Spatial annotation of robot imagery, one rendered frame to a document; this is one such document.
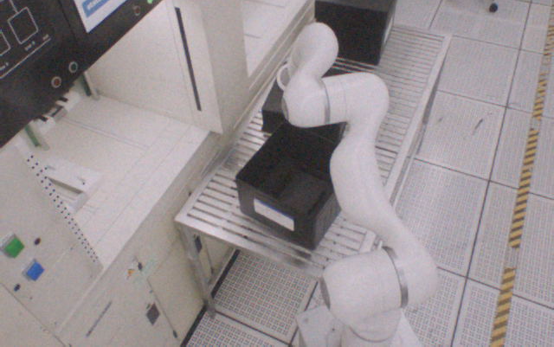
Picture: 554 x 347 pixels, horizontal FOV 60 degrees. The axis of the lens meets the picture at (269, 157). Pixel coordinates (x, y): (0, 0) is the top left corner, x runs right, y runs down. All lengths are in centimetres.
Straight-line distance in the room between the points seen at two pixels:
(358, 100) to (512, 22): 296
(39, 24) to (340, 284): 73
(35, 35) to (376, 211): 71
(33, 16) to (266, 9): 136
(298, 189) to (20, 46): 95
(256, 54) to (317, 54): 88
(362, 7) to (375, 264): 118
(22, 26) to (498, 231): 219
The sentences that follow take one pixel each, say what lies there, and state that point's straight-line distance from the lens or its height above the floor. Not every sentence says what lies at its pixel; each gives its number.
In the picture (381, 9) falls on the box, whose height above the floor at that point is 101.
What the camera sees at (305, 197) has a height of 77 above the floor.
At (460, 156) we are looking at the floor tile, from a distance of 283.
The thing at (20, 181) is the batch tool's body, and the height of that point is 131.
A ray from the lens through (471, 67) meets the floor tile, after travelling 341.
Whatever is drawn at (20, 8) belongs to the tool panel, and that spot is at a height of 159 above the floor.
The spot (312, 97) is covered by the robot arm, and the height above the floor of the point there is 135.
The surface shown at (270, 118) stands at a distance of 172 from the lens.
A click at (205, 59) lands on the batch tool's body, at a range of 142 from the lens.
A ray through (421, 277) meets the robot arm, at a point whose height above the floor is 117.
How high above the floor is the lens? 203
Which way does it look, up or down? 49 degrees down
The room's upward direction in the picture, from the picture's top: 4 degrees counter-clockwise
